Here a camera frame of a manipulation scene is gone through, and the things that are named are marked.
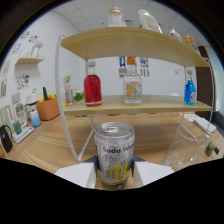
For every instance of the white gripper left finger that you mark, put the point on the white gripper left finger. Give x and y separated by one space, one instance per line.
76 173

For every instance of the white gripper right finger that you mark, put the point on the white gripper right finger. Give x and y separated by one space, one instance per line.
153 171

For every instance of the silver soda water can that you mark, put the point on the silver soda water can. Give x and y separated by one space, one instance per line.
114 153

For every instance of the teal cup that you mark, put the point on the teal cup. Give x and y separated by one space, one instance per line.
17 127

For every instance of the clear drinking glass with ice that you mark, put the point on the clear drinking glass with ice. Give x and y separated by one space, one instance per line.
185 150

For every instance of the white tray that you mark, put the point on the white tray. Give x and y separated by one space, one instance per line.
24 135

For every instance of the blue and white bottle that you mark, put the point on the blue and white bottle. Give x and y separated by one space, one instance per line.
35 119

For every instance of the white fabric pouch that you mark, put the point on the white fabric pouch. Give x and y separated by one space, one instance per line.
205 125

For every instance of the green potted plant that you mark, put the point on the green potted plant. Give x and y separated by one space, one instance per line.
79 96

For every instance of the clear bottle orange label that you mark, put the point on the clear bottle orange label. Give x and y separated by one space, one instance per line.
132 90

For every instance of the red liquid glass bottle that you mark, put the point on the red liquid glass bottle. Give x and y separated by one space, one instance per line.
92 90

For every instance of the blue liquid glass bottle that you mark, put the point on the blue liquid glass bottle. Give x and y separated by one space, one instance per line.
190 93

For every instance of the glass vase with flowers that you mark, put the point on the glass vase with flowers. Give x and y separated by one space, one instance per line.
68 86

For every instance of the brown wooden door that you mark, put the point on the brown wooden door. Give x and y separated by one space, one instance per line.
204 83

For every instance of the white figurine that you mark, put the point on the white figurine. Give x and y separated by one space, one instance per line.
36 49

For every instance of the two-tier wooden shelf rack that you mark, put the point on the two-tier wooden shelf rack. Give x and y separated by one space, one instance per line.
133 41

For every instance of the clear bottle green cap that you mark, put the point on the clear bottle green cap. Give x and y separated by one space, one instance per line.
175 34

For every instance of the glass jar cork lid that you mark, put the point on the glass jar cork lid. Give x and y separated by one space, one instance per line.
116 18

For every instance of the white wall switch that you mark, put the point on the white wall switch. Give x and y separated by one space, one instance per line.
178 71

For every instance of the multicolour wall poster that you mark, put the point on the multicolour wall poster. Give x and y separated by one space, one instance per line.
144 65

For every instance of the blue wall poster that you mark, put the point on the blue wall poster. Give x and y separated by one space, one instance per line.
122 63

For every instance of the red wall poster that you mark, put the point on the red wall poster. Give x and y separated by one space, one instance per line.
131 60

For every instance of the wooden wall shelf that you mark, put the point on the wooden wall shelf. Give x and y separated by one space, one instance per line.
29 61

